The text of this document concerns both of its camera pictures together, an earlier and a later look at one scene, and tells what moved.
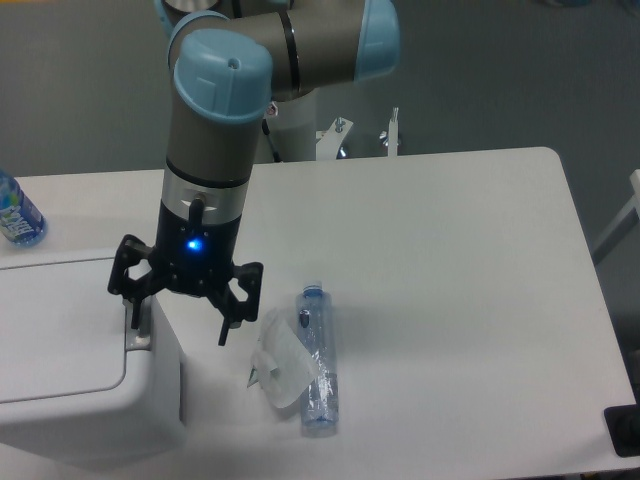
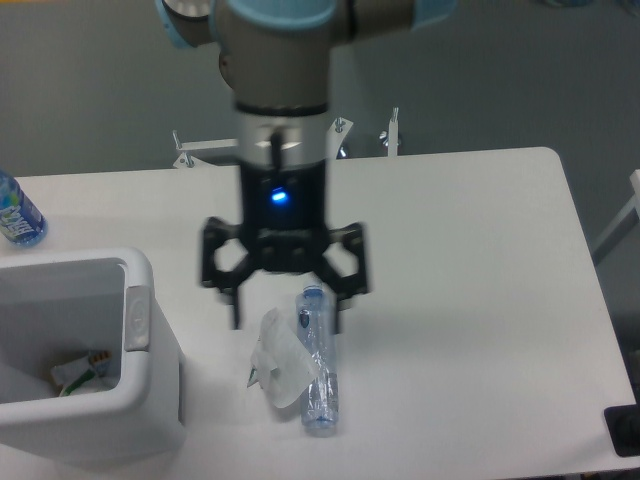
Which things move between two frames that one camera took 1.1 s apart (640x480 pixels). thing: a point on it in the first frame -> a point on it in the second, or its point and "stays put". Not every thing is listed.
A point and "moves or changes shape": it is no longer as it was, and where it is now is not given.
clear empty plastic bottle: x=316 y=334 stays put
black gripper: x=194 y=258 -> x=285 y=209
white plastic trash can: x=80 y=386 moves or changes shape
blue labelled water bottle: x=21 y=221 stays put
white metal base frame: x=331 y=139 stays put
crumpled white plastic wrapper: x=283 y=368 stays put
